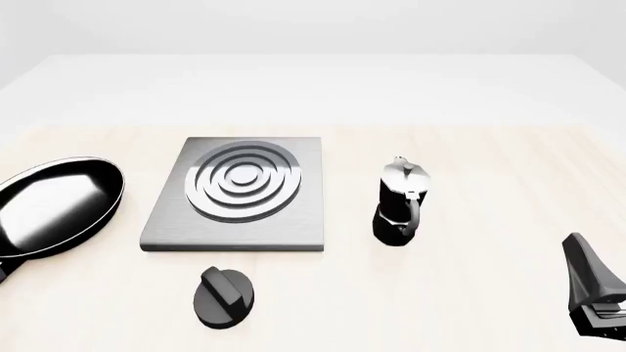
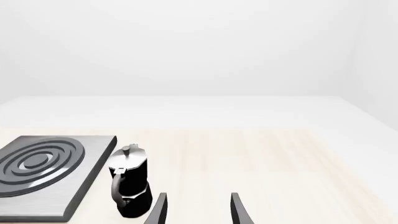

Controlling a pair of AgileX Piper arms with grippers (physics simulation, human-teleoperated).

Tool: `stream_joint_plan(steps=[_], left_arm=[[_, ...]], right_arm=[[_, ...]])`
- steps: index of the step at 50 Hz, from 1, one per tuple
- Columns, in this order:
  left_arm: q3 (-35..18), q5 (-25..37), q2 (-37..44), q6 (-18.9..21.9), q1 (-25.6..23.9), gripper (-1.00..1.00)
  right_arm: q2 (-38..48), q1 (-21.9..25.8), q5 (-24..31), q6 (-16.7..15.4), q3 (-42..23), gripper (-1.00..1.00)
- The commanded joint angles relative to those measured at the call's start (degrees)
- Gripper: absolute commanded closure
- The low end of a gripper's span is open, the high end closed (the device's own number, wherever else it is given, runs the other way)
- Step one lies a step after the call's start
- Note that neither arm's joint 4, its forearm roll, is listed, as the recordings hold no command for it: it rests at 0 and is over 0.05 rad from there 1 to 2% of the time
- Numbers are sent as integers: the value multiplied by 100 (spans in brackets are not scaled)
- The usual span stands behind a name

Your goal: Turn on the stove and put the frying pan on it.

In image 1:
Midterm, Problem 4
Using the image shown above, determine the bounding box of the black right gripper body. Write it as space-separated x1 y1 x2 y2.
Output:
567 293 626 337

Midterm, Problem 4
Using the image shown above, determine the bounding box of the black and silver moka pot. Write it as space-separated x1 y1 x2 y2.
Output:
373 154 432 246

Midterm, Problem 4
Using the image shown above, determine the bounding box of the flat grey stove plate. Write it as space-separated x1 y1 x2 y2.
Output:
139 136 327 253

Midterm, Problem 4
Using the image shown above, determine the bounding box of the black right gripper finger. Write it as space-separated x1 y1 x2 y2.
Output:
560 232 626 308

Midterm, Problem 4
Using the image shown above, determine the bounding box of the round black stove knob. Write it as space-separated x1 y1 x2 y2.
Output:
193 266 257 329

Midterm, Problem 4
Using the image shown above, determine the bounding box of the black frying pan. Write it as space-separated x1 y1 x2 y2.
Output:
0 155 127 286

